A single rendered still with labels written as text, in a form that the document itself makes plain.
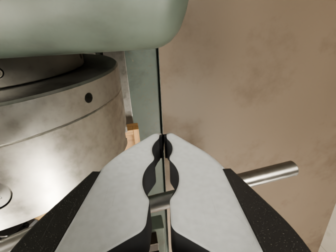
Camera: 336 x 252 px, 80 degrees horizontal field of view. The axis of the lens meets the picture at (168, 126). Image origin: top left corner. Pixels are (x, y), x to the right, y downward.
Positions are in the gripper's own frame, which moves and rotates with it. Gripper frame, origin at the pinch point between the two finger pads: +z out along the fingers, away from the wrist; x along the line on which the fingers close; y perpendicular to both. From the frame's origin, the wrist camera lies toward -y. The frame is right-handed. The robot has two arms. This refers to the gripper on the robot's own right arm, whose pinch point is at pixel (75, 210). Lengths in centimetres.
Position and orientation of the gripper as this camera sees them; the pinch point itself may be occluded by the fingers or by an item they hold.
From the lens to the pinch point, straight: 48.0
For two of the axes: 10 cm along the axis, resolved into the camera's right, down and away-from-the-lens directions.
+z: 9.8, -1.2, 1.6
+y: 0.3, 8.8, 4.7
